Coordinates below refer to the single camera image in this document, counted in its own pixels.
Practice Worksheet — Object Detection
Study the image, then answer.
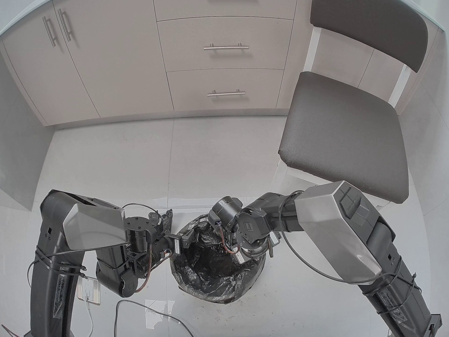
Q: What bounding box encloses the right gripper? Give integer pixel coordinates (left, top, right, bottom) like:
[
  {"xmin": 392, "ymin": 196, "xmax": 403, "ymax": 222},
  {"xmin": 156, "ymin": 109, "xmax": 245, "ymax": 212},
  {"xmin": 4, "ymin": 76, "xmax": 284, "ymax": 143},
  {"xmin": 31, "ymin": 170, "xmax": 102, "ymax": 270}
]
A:
[{"xmin": 231, "ymin": 235, "xmax": 280, "ymax": 265}]

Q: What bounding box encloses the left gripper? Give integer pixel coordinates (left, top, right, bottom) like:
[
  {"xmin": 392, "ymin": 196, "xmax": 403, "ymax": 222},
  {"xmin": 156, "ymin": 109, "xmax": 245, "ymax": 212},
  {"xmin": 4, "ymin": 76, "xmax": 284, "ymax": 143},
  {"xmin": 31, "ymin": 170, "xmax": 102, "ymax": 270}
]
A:
[{"xmin": 151, "ymin": 230, "xmax": 196, "ymax": 260}]

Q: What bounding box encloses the black plastic bag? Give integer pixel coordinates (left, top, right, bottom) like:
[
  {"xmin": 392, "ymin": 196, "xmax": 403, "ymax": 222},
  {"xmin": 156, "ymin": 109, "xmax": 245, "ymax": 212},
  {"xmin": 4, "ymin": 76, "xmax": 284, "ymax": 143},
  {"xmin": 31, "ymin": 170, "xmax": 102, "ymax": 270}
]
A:
[{"xmin": 149, "ymin": 209, "xmax": 268, "ymax": 303}]

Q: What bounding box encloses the grey and white chair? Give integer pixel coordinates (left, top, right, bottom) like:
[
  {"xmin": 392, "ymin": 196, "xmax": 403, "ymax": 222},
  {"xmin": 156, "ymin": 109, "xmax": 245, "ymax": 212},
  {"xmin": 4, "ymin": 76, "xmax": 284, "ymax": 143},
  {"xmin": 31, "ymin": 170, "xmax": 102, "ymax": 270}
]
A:
[{"xmin": 278, "ymin": 0, "xmax": 429, "ymax": 210}]

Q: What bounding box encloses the beige cabinet with drawers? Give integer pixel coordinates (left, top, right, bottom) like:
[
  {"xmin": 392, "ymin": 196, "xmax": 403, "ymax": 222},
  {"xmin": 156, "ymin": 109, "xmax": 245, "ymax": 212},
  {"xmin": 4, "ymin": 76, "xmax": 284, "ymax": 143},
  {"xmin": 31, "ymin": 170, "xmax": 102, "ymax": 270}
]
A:
[{"xmin": 0, "ymin": 0, "xmax": 443, "ymax": 130}]

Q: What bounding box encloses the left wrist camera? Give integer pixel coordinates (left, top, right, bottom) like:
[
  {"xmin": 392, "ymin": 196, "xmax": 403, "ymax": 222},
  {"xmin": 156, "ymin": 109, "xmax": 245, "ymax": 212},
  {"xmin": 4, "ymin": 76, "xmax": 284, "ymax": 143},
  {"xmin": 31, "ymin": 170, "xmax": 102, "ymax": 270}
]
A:
[{"xmin": 147, "ymin": 212, "xmax": 165, "ymax": 237}]

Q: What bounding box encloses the grey cable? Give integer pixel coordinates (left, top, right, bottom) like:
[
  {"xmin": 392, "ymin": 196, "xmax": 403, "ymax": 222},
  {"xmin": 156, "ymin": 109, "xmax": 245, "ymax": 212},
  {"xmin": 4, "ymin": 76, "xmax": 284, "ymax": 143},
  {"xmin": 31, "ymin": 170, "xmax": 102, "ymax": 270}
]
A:
[{"xmin": 114, "ymin": 298, "xmax": 193, "ymax": 337}]

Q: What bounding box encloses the black cable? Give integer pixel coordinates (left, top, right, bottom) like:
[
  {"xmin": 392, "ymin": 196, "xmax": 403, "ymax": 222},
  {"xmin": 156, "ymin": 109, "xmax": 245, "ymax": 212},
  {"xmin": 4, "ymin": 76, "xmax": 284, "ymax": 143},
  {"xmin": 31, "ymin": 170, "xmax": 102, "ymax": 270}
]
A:
[{"xmin": 279, "ymin": 202, "xmax": 420, "ymax": 285}]

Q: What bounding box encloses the white cable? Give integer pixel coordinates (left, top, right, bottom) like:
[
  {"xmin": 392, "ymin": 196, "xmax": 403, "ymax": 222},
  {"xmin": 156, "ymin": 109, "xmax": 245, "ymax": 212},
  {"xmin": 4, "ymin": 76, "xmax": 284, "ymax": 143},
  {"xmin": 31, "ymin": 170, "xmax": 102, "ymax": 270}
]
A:
[{"xmin": 83, "ymin": 289, "xmax": 94, "ymax": 337}]

